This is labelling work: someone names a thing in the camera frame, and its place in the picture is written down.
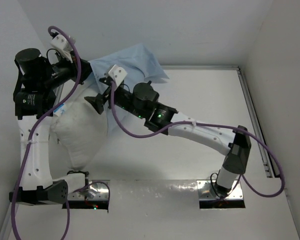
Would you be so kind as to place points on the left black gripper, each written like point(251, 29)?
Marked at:
point(70, 66)

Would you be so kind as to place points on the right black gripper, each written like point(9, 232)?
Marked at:
point(99, 101)

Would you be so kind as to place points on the light blue pillowcase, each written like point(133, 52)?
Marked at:
point(138, 61)

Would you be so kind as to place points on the white pillow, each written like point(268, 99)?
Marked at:
point(80, 130)

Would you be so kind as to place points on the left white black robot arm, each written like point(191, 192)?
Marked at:
point(34, 96)

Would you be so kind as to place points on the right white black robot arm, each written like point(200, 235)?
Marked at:
point(232, 143)

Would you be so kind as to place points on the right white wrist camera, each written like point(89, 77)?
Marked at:
point(117, 74)

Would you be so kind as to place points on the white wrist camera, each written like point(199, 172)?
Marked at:
point(63, 46)
point(117, 74)

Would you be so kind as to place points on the aluminium table frame rail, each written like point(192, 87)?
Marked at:
point(153, 182)

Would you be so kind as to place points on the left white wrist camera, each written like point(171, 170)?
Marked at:
point(63, 46)

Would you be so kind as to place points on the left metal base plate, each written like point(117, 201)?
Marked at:
point(96, 190)

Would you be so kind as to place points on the metal base plate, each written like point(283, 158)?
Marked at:
point(207, 193)
point(96, 190)

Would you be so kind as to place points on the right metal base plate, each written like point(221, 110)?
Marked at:
point(207, 193)

